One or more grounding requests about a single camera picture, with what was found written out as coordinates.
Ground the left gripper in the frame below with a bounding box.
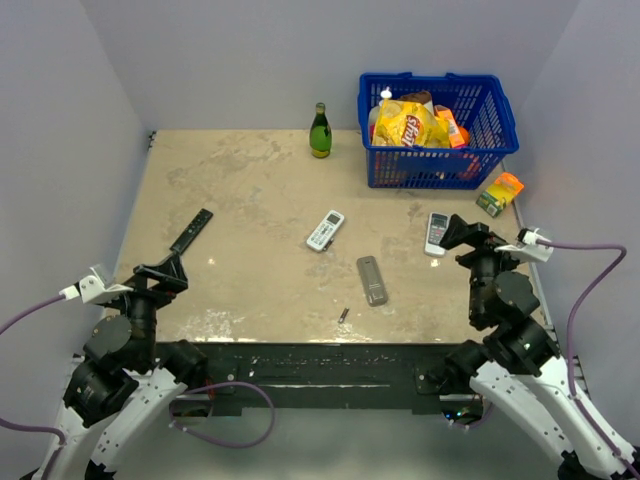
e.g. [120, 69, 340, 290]
[103, 249, 188, 366]

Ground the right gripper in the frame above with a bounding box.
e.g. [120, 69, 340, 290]
[438, 213, 529, 322]

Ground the grey beige remote control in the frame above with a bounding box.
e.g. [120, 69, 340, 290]
[356, 256, 388, 307]

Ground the white air conditioner remote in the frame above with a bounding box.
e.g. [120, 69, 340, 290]
[306, 210, 345, 252]

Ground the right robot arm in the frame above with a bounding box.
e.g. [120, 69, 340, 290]
[430, 214, 639, 479]

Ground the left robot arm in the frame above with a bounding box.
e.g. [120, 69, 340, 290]
[28, 252, 208, 479]

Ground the white grey remote control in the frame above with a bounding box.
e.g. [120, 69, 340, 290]
[424, 212, 449, 258]

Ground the black remote control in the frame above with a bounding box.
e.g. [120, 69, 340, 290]
[170, 209, 214, 255]

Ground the green orange carton box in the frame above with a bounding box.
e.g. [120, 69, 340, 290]
[476, 172, 524, 218]

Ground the orange snack box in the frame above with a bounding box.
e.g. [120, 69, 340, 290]
[434, 105, 470, 149]

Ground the yellow chips bag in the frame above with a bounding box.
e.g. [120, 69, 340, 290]
[371, 99, 450, 148]

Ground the blue plastic shopping basket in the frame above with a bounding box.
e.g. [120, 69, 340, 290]
[358, 72, 519, 190]

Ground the brown snack package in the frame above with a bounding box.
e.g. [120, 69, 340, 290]
[398, 90, 432, 105]

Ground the AAA battery front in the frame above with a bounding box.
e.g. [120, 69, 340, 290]
[338, 307, 350, 324]

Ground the white bottle cap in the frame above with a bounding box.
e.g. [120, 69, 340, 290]
[380, 87, 392, 100]

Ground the green glass bottle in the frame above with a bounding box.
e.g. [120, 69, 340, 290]
[309, 102, 332, 158]

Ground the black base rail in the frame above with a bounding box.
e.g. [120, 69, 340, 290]
[172, 342, 488, 424]

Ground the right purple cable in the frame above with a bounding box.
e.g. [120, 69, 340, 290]
[534, 239, 640, 480]

